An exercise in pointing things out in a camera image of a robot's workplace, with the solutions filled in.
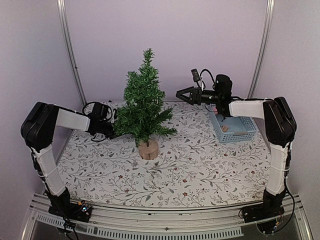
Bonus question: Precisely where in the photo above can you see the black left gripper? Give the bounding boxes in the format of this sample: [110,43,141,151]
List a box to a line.
[99,119,131,140]

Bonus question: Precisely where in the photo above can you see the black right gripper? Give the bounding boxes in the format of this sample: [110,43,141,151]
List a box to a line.
[176,86,222,106]

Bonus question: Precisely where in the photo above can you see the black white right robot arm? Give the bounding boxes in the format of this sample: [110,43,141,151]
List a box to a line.
[175,74,297,218]

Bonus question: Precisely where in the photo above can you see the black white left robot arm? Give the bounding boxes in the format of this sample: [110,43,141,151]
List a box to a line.
[20,101,117,217]

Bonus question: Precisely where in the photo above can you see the small green christmas tree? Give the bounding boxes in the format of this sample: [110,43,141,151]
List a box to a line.
[113,48,177,147]

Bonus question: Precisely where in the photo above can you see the wooden tree stump base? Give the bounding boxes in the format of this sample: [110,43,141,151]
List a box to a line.
[138,139,159,160]

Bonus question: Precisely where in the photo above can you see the pink pompom ornament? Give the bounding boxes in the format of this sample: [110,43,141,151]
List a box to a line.
[212,107,218,114]

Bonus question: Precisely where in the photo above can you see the beige wooden ornament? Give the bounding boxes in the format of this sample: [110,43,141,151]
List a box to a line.
[221,125,229,133]

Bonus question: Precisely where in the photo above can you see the light blue plastic basket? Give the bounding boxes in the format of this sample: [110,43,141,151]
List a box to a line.
[205,104,257,143]

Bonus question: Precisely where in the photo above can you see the floral patterned table mat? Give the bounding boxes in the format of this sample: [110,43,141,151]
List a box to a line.
[57,102,271,208]

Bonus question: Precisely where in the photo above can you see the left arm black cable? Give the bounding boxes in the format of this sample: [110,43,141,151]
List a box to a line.
[81,101,116,143]

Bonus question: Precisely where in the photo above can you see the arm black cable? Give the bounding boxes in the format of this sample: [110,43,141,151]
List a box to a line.
[198,68,218,88]
[81,101,116,143]

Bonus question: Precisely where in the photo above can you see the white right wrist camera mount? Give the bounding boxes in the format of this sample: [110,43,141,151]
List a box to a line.
[191,68,206,91]

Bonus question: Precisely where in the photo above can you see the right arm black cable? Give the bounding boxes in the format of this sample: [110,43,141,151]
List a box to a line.
[198,68,218,88]

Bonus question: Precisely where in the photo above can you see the right aluminium corner post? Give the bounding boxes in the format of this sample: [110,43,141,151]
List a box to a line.
[247,0,275,98]

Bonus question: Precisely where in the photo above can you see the aluminium corner post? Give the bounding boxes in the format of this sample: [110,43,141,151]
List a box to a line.
[56,0,87,106]
[247,0,275,98]

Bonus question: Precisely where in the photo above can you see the left aluminium corner post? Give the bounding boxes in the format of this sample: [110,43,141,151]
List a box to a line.
[56,0,87,106]

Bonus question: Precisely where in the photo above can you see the front aluminium rail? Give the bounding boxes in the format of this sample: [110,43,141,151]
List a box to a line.
[21,193,315,240]

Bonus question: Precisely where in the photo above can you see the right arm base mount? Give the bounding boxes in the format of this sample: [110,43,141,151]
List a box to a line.
[238,188,296,235]

